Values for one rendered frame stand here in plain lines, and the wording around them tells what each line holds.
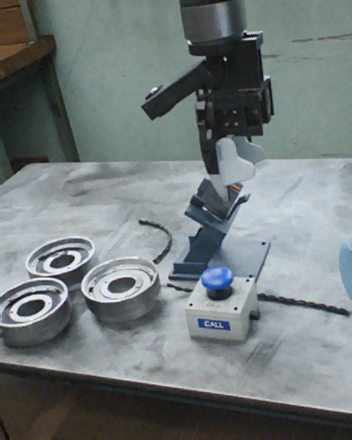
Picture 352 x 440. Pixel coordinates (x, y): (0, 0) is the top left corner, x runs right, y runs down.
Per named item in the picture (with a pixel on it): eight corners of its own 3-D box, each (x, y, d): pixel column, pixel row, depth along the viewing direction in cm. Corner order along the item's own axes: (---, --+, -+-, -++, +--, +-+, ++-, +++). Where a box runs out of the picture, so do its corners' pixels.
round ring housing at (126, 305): (84, 332, 79) (77, 307, 77) (92, 286, 88) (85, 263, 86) (163, 319, 78) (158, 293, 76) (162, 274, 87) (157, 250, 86)
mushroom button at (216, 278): (202, 314, 74) (195, 280, 71) (211, 294, 77) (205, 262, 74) (233, 317, 72) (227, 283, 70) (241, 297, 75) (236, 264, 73)
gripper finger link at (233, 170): (256, 210, 76) (249, 139, 73) (212, 210, 78) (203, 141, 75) (261, 201, 79) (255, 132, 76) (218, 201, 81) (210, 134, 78)
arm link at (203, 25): (170, 10, 68) (192, -5, 74) (177, 50, 70) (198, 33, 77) (234, 2, 65) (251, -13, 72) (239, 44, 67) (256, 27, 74)
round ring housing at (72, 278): (18, 291, 90) (10, 269, 89) (61, 254, 98) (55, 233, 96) (72, 303, 85) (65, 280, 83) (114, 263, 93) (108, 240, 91)
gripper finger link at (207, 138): (215, 178, 75) (207, 108, 72) (203, 178, 75) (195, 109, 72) (225, 166, 79) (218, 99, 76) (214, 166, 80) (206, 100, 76)
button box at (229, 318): (189, 337, 74) (182, 305, 72) (207, 302, 80) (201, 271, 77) (253, 345, 71) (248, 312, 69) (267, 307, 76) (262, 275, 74)
